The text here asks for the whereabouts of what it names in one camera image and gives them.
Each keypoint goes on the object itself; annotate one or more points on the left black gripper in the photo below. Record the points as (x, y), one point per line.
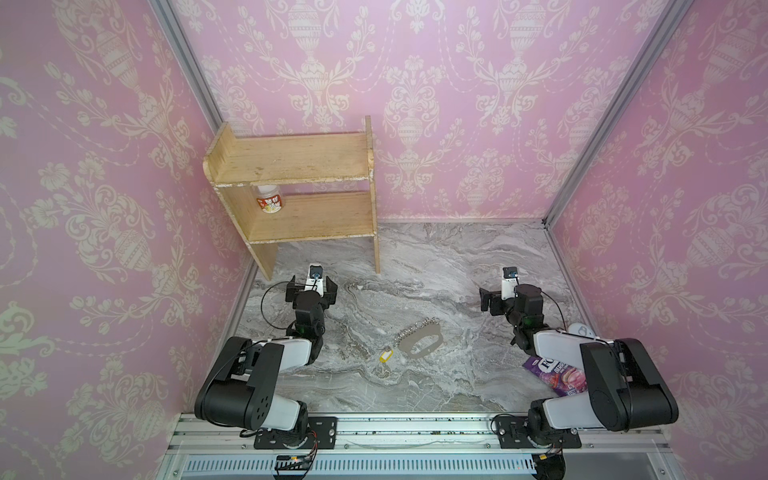
(330, 295)

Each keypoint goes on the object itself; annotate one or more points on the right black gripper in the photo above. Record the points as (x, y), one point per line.
(492, 300)

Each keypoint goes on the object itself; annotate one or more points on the yellow key tag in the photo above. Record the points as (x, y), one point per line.
(386, 355)

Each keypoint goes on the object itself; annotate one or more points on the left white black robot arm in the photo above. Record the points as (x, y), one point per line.
(240, 389)

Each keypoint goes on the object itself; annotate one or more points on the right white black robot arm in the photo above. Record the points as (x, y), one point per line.
(625, 390)

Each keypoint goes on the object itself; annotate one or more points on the purple candy packet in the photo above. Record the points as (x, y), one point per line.
(563, 379)

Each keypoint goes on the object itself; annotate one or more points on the small white jar red label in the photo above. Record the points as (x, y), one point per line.
(269, 198)

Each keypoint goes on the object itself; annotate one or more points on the wooden two-tier shelf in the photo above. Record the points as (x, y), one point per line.
(327, 183)

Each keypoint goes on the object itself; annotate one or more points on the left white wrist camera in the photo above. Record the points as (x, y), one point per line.
(315, 280)

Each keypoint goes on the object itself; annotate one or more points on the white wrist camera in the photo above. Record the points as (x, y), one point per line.
(315, 280)
(509, 283)

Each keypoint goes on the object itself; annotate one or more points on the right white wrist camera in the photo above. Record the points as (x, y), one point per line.
(509, 283)

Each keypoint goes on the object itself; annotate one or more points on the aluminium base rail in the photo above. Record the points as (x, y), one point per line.
(416, 446)

